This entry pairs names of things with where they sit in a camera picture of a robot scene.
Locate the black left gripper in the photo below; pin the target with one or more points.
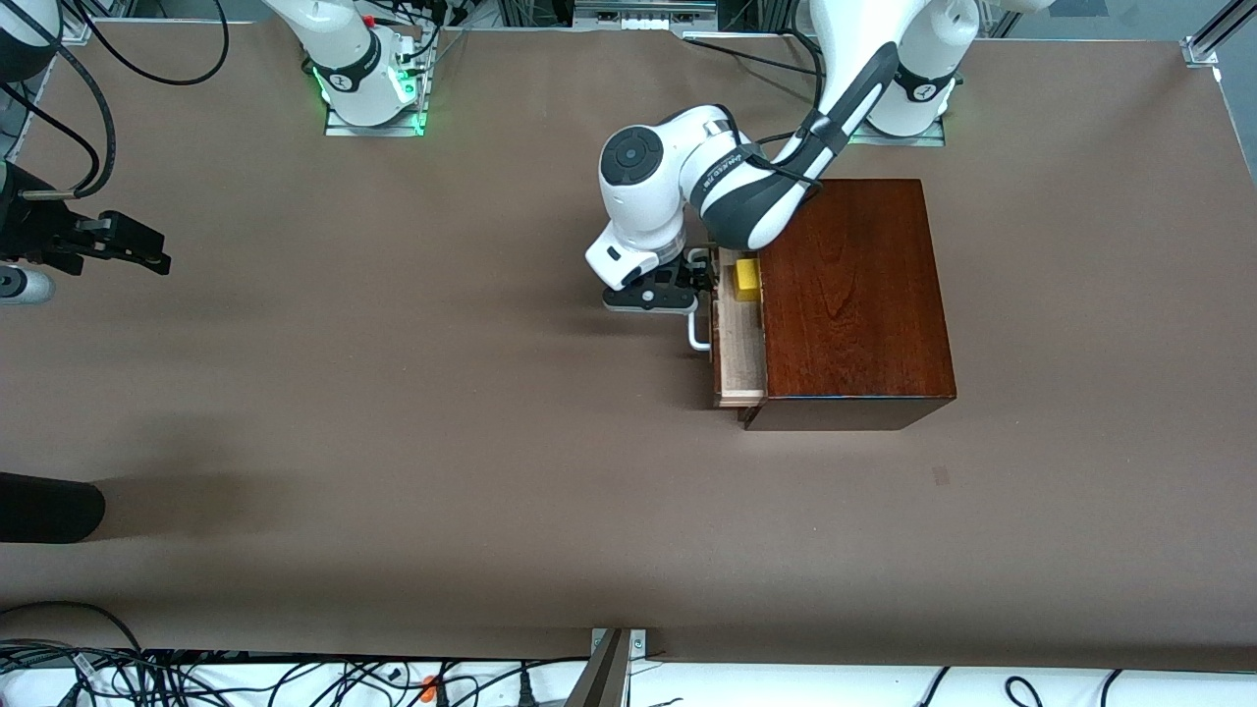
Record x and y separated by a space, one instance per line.
699 274

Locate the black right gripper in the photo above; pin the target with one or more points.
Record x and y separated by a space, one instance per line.
37 228

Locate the yellow block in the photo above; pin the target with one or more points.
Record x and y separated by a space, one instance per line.
746 280

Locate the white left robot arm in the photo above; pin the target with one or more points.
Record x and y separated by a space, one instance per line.
648 187

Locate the dark wooden cabinet box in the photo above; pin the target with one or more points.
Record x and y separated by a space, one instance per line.
854 295

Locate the white power strip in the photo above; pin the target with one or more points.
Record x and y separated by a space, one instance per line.
638 22

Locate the brown paper table cover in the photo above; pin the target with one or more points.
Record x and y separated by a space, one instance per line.
393 344

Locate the black cylindrical object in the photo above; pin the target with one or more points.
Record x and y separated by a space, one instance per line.
49 509

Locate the black power plug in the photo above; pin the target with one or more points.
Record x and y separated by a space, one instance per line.
525 692

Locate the orange connector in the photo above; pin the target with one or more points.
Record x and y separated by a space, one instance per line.
429 687

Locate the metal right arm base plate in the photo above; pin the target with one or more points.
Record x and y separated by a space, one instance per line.
339 129

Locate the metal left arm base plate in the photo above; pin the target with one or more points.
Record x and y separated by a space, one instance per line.
923 140

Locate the small metal edge bracket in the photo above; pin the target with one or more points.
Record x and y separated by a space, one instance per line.
638 643

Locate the dark metal post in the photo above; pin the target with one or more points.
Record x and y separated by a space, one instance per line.
599 682

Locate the metal table corner bracket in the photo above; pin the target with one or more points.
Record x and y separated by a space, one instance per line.
1200 51

